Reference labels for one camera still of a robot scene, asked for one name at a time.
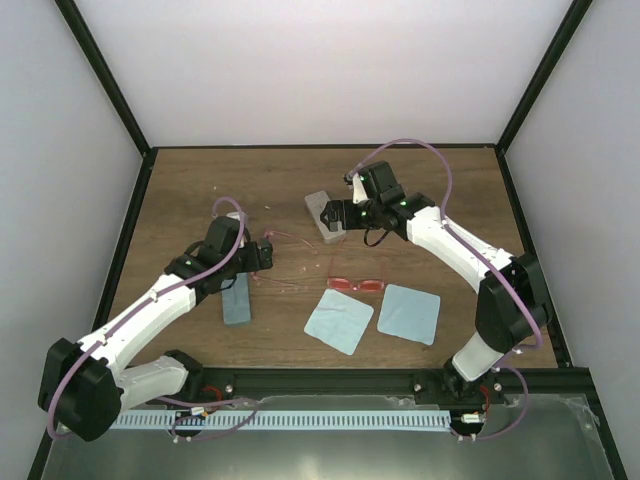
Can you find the light grey glasses case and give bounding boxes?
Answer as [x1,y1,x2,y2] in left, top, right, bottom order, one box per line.
[304,190,348,245]

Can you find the light blue slotted cable duct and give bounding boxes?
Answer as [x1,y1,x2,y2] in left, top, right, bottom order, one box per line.
[111,410,451,433]

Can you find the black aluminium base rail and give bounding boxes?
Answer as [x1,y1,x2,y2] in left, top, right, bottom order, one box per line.
[178,367,594,408]

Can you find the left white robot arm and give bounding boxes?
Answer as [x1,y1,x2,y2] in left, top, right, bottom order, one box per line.
[37,237,273,441]

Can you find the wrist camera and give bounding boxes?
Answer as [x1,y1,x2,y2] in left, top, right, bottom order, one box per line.
[345,161,405,205]
[198,216,240,263]

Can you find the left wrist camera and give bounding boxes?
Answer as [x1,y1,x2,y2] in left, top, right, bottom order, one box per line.
[198,216,240,263]

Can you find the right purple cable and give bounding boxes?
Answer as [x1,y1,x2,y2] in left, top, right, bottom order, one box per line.
[344,137,545,442]

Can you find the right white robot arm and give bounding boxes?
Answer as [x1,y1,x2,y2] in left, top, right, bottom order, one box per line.
[319,193,552,403]

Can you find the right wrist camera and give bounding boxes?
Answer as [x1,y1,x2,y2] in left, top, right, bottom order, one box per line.
[345,161,405,205]

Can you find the black enclosure frame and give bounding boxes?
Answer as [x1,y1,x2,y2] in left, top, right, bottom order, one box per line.
[27,0,629,480]

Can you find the light blue cloth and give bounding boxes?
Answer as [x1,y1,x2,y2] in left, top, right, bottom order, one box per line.
[304,289,374,356]
[377,284,441,346]

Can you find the blue-grey glasses case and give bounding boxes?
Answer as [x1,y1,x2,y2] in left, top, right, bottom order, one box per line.
[221,273,252,327]

